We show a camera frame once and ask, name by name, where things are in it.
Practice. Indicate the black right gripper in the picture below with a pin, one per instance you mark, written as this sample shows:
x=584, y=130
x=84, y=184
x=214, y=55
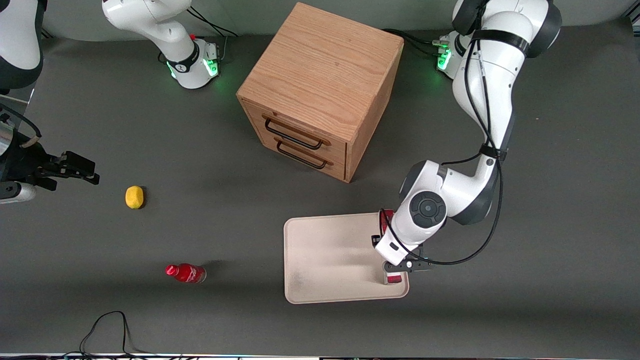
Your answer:
x=24, y=161

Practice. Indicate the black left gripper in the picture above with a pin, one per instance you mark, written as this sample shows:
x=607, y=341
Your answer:
x=377, y=241

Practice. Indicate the red cookie box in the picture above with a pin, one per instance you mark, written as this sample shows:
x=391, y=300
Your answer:
x=387, y=220

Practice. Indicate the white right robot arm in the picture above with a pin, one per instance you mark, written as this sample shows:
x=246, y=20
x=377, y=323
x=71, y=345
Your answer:
x=150, y=25

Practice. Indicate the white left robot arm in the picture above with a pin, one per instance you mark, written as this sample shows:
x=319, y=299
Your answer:
x=490, y=90

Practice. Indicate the cream plastic tray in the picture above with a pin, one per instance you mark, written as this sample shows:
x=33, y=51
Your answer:
x=330, y=260

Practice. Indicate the yellow lemon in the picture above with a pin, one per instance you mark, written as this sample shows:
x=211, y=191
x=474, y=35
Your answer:
x=134, y=197

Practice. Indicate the red cola bottle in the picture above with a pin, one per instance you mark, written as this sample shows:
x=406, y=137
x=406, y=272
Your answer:
x=186, y=273

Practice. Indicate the oak wooden drawer cabinet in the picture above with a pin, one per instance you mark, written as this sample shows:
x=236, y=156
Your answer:
x=325, y=65

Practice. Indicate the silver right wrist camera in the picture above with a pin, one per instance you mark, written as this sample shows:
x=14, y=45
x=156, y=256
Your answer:
x=20, y=192

